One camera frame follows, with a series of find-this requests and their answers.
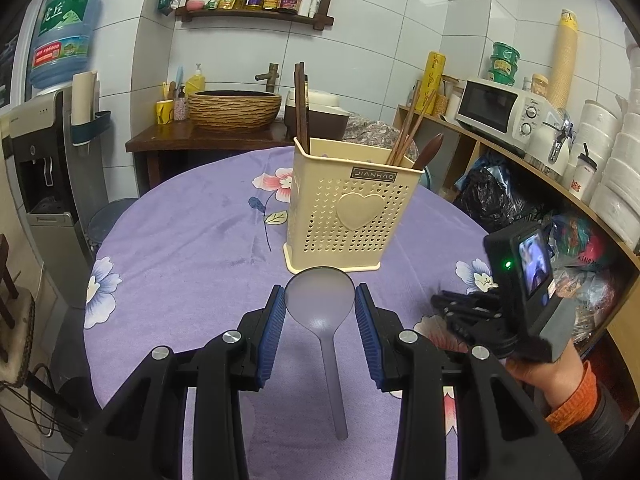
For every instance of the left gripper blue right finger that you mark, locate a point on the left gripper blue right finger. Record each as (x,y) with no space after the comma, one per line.
(373,348)

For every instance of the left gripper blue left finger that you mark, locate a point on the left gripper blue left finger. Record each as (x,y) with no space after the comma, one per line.
(270,330)

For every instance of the translucent plastic spoon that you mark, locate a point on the translucent plastic spoon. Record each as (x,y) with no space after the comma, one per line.
(320,299)

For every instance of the black chopstick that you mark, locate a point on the black chopstick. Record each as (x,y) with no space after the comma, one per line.
(295,74)
(302,107)

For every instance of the wooden handled steel spoon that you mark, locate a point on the wooden handled steel spoon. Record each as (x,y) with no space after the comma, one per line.
(429,152)

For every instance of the orange sleeved right forearm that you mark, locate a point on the orange sleeved right forearm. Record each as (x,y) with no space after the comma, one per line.
(590,425)

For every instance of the right hand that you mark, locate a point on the right hand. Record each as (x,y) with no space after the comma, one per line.
(557,381)

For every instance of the purple floral tablecloth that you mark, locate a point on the purple floral tablecloth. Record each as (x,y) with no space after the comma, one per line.
(189,258)

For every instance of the colourful bags pile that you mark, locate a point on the colourful bags pile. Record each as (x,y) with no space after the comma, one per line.
(587,268)

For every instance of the black plastic bag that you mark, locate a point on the black plastic bag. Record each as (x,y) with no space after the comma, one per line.
(495,194)

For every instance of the beige perforated cutlery holder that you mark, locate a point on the beige perforated cutlery holder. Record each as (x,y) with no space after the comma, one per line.
(346,204)

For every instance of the white red tumbler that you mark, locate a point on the white red tumbler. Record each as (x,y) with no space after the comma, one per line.
(585,170)

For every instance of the white electric kettle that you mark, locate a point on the white electric kettle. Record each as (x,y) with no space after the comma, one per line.
(549,149)

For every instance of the dark round stool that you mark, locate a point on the dark round stool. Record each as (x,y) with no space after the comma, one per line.
(104,220)

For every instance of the floral cloth covered chair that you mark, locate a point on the floral cloth covered chair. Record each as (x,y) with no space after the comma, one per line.
(361,130)

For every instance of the dark wooden sink table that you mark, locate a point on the dark wooden sink table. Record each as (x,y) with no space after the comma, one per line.
(162,152)

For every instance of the white microwave oven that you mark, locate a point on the white microwave oven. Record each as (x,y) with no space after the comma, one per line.
(505,115)

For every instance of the white brown rice cooker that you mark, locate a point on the white brown rice cooker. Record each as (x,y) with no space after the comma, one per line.
(327,120)

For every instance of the woven pattern basin sink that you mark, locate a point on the woven pattern basin sink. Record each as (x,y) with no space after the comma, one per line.
(233,110)

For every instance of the white paper bowl stacks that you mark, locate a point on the white paper bowl stacks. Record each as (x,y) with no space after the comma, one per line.
(613,142)

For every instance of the small pink floral bottle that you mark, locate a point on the small pink floral bottle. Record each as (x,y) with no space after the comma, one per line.
(180,106)

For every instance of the yellow chopstick box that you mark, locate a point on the yellow chopstick box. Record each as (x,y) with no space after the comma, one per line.
(432,75)

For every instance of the yellow mug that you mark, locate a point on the yellow mug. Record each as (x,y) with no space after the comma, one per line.
(164,112)

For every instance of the grey water dispenser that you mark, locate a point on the grey water dispenser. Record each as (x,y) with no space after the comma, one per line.
(61,186)

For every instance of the bronze faucet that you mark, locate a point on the bronze faucet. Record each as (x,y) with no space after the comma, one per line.
(270,77)

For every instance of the yellow soap dispenser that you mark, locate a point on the yellow soap dispenser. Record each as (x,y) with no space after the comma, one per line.
(195,83)

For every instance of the green instant noodle cups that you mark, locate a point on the green instant noodle cups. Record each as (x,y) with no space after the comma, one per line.
(503,63)

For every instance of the tall paper cup stack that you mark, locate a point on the tall paper cup stack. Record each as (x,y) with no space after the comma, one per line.
(564,59)

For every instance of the paper cup dispenser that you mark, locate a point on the paper cup dispenser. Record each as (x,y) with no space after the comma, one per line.
(87,122)

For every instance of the black action camera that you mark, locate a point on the black action camera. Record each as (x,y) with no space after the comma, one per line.
(520,266)

